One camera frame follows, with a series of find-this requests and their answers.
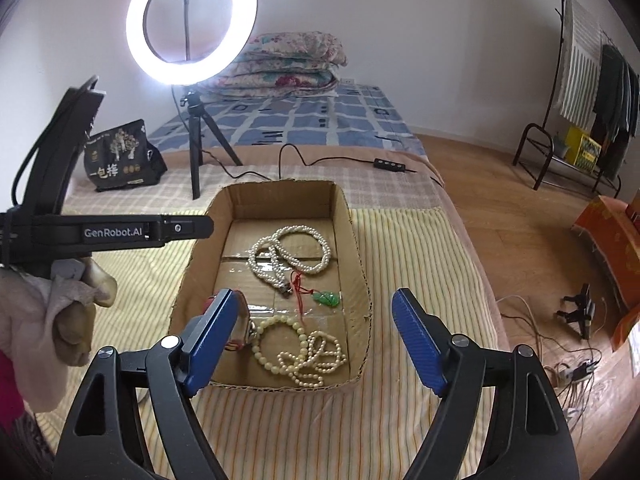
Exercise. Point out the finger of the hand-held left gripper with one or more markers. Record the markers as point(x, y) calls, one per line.
point(190, 227)

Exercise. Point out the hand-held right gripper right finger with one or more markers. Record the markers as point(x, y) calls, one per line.
point(420, 345)

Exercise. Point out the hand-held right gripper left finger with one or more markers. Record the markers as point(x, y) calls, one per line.
point(212, 350)

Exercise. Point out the brown wristwatch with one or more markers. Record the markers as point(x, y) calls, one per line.
point(245, 320)

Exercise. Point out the cardboard box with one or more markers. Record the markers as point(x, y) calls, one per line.
point(350, 240)

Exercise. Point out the person's left forearm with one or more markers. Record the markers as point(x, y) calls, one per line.
point(25, 335)

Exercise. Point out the person's left hand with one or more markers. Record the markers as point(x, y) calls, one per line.
point(75, 320)

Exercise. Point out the yellow striped blanket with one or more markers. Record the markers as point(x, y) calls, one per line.
point(400, 270)

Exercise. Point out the black snack bag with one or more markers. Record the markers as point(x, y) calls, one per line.
point(122, 160)

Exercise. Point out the beige plaid sheet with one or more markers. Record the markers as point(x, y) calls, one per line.
point(400, 185)

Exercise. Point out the black charger plug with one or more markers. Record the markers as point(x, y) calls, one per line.
point(582, 370)

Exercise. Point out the small black floor tripod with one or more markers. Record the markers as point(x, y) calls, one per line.
point(585, 310)

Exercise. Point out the blue patchwork bedsheet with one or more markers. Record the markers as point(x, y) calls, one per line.
point(325, 120)

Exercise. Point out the folded floral quilts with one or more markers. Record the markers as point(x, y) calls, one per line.
point(285, 70)

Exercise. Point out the person's dark red clothing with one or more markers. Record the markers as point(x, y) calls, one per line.
point(20, 450)

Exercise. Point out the orange cloth covered table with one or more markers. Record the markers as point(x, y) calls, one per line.
point(610, 240)

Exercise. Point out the black clothes rack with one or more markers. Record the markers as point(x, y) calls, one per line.
point(530, 145)

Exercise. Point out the yellow crate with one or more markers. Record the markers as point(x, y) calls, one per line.
point(582, 152)

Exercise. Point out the dark hanging clothes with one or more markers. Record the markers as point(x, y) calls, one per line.
point(615, 95)

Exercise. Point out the striped hanging towel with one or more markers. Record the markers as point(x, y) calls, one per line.
point(580, 70)

